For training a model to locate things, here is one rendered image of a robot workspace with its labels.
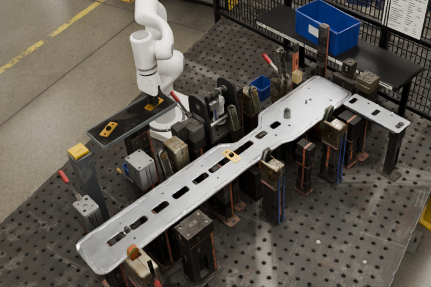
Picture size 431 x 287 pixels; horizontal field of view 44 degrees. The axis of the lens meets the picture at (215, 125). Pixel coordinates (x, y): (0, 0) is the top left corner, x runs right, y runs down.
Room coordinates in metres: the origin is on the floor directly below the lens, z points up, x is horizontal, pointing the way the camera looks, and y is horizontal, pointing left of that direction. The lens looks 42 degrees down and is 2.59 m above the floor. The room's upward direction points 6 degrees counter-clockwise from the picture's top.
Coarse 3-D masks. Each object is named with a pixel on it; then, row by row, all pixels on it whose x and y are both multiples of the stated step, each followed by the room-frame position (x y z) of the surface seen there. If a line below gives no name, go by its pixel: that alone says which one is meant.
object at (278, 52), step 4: (280, 48) 1.99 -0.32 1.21; (276, 52) 1.97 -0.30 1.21; (280, 52) 1.97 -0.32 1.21; (284, 52) 1.95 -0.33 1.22; (276, 56) 1.97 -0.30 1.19; (280, 56) 1.97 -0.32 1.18; (284, 56) 1.94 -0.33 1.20; (276, 60) 1.97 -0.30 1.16; (280, 60) 1.95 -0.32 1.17; (284, 60) 1.97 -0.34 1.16; (280, 64) 1.95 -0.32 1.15; (284, 64) 1.97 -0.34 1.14; (280, 68) 1.95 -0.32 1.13; (284, 68) 1.97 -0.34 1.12; (280, 72) 1.95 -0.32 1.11; (284, 72) 1.97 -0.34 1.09; (280, 76) 1.95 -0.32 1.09; (284, 76) 1.97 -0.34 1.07
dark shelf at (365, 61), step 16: (272, 16) 2.56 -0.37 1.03; (288, 16) 2.55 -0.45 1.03; (288, 32) 2.39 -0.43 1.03; (352, 48) 2.19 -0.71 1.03; (368, 48) 2.18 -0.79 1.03; (368, 64) 2.05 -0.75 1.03; (384, 64) 2.04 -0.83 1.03; (400, 64) 2.03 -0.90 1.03; (416, 64) 2.01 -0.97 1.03; (384, 80) 1.92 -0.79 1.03; (400, 80) 1.91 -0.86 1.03
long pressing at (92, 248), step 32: (288, 96) 1.90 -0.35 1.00; (320, 96) 1.88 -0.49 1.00; (256, 128) 1.71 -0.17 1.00; (288, 128) 1.69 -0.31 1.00; (256, 160) 1.52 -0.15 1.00; (160, 192) 1.40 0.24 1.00; (192, 192) 1.38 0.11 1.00; (128, 224) 1.26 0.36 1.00; (160, 224) 1.24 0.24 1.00; (96, 256) 1.13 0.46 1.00
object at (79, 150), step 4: (80, 144) 1.54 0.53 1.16; (72, 148) 1.53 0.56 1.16; (76, 148) 1.52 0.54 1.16; (80, 148) 1.52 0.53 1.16; (84, 148) 1.52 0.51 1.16; (72, 152) 1.50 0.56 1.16; (76, 152) 1.50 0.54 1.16; (80, 152) 1.50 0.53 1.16; (84, 152) 1.50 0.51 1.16; (76, 156) 1.48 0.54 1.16; (80, 156) 1.48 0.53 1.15
